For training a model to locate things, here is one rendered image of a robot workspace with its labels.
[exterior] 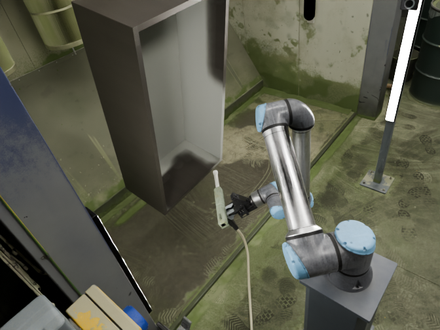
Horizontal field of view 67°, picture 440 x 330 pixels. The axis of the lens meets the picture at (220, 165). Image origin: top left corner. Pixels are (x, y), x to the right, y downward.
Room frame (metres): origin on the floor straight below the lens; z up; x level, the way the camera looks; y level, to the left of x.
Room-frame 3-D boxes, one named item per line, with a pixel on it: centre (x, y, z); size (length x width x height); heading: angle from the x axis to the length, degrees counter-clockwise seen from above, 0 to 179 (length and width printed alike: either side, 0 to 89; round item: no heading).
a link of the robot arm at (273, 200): (1.21, -0.27, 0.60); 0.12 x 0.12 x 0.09; 3
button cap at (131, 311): (0.27, 0.18, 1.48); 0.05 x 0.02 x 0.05; 44
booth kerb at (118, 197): (2.57, 0.32, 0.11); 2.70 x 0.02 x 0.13; 134
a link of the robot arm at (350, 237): (0.74, -0.45, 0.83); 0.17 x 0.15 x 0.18; 93
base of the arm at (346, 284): (0.74, -0.46, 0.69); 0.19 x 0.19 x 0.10
